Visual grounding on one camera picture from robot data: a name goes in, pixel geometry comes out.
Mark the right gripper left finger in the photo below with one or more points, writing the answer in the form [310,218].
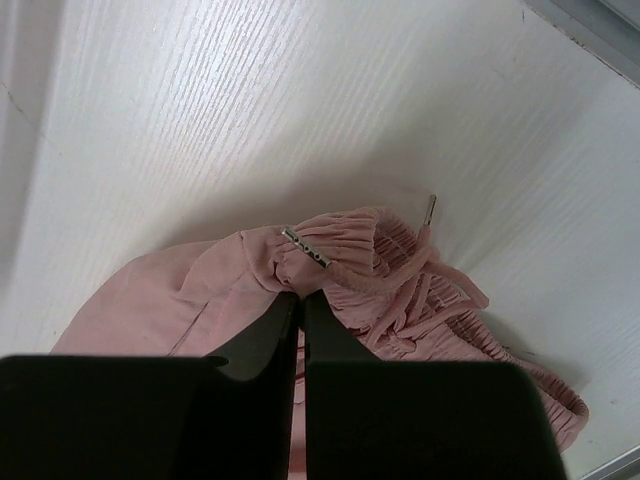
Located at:
[225,415]

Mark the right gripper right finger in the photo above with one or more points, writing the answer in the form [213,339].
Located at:
[372,419]

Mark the pink trousers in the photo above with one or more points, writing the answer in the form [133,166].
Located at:
[383,281]

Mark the aluminium rail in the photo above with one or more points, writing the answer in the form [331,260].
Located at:
[608,30]

